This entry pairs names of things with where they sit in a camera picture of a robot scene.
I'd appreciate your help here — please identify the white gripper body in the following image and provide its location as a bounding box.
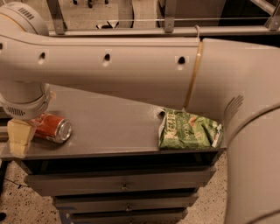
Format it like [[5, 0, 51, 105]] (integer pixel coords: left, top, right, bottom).
[[0, 81, 51, 120]]

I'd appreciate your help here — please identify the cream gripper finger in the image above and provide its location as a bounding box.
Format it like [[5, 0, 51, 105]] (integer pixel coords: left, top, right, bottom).
[[7, 118, 36, 158]]

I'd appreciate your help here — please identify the red coke can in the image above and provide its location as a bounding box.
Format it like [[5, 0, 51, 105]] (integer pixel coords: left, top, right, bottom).
[[31, 113, 73, 144]]

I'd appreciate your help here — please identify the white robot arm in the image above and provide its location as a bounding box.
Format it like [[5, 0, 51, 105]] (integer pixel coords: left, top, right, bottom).
[[0, 2, 280, 224]]

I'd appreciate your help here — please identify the grey drawer cabinet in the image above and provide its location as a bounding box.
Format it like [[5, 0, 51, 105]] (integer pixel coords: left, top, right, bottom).
[[0, 84, 227, 224]]

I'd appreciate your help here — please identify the bottom grey drawer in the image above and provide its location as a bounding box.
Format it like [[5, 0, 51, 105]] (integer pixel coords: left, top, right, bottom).
[[71, 208, 187, 224]]

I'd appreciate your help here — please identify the grey drawer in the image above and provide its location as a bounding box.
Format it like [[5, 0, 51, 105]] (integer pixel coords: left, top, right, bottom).
[[55, 192, 198, 214], [24, 166, 215, 196], [71, 208, 187, 224]]

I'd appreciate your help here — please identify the green chip bag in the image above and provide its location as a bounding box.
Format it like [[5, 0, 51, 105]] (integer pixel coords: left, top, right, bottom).
[[158, 108, 223, 150]]

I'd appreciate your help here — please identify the top grey drawer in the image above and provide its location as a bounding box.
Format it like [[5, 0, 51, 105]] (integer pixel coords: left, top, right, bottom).
[[24, 166, 215, 196]]

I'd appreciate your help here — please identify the middle grey drawer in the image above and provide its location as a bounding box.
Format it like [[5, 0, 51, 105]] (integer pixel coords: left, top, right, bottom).
[[55, 192, 198, 214]]

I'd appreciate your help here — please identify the grey metal railing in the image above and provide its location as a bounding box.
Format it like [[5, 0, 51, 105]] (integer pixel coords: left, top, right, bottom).
[[43, 0, 280, 38]]

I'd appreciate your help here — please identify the black floor cable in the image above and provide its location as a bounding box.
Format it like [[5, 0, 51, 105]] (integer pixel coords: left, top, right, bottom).
[[3, 178, 30, 189]]

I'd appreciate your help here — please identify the white hanging cable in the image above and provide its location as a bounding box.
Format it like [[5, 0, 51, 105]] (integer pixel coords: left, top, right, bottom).
[[193, 24, 201, 40]]

